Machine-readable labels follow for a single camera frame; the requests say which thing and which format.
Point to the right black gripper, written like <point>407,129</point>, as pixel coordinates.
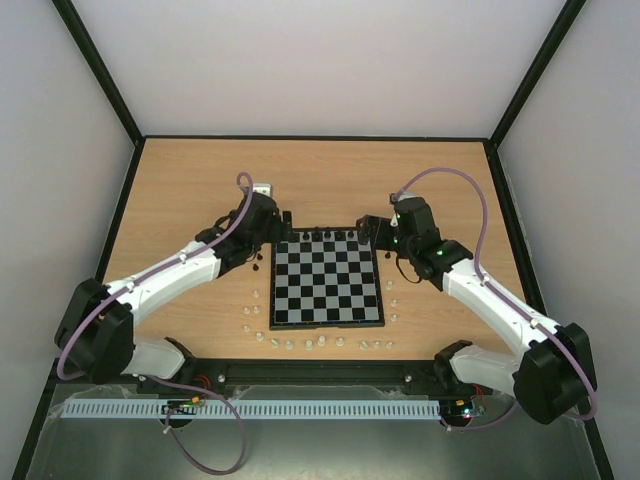
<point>377,230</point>

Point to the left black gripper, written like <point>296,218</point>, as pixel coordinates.
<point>276,234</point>

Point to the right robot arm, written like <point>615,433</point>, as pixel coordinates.
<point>522,328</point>

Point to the black and white chessboard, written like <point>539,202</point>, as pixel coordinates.
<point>326,283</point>

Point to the clear plastic sheet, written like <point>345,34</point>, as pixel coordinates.
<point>499,445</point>

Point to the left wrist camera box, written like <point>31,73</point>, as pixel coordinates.
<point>263,189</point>

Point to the black aluminium rail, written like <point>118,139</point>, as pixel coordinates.
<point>320,372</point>

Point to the white slotted cable duct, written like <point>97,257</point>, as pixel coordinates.
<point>253,409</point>

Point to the black cage frame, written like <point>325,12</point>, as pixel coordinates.
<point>561,27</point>

